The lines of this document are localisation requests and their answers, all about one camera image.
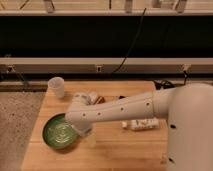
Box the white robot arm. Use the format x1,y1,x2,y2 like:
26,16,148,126
65,83,213,171

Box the black hanging cable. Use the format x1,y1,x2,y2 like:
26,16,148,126
111,7,148,74

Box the brown oblong block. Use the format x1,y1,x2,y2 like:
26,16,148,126
97,97,105,104

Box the white plastic cup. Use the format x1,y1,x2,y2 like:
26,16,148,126
48,77,65,98

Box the white wall outlet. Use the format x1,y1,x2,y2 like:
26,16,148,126
97,66,102,72

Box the translucent yellowish pusher tool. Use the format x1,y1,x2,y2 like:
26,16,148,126
86,132,96,148

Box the white plastic bottle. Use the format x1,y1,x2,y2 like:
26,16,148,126
121,118,159,131

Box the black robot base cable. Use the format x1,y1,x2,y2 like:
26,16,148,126
153,70,191,90

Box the green ceramic bowl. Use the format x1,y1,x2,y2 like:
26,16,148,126
42,113,79,149

